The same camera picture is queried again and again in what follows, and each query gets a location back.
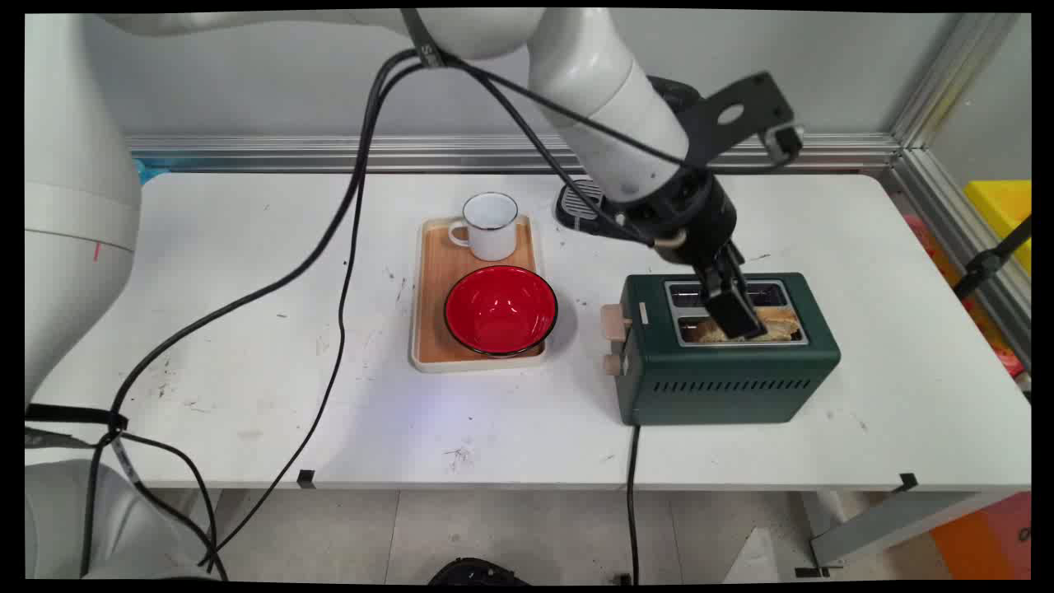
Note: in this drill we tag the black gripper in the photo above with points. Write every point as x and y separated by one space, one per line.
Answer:
700 218

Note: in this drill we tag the beige toaster lever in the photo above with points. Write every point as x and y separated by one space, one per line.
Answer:
613 321

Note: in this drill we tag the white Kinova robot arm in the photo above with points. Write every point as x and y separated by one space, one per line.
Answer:
609 107

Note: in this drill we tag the toasted bread slice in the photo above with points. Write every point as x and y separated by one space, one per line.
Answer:
782 323

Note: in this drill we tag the dark green toaster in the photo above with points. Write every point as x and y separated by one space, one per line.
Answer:
725 379

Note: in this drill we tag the beige toaster knob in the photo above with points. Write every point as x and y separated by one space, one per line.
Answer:
613 364

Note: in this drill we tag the black ribbed round object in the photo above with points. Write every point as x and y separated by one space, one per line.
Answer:
576 206

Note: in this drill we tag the red bowl with black rim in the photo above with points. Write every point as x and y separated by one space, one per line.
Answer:
501 309

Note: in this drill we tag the white enamel mug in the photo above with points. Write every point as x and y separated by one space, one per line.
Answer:
492 231

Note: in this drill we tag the black tape piece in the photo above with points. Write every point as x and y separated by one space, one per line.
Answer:
305 478
908 482

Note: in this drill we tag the red plastic object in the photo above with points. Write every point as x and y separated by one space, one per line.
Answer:
1000 350

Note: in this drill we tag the white table leg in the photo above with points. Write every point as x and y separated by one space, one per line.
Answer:
889 523

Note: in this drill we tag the yellow plastic bin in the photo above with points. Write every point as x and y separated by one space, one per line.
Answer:
1000 210

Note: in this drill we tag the wooden serving tray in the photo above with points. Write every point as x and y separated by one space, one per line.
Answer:
436 313

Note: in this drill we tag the orange box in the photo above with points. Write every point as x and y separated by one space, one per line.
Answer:
988 539

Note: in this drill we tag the black object on floor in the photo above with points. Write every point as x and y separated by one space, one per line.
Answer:
473 572

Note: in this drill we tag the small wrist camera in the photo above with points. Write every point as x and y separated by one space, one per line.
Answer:
786 140

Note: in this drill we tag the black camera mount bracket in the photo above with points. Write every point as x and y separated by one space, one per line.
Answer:
741 111

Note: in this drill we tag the slanted aluminium frame rail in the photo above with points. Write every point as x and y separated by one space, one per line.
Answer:
947 189

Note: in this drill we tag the horizontal aluminium frame rail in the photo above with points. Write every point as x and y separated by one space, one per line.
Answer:
412 154

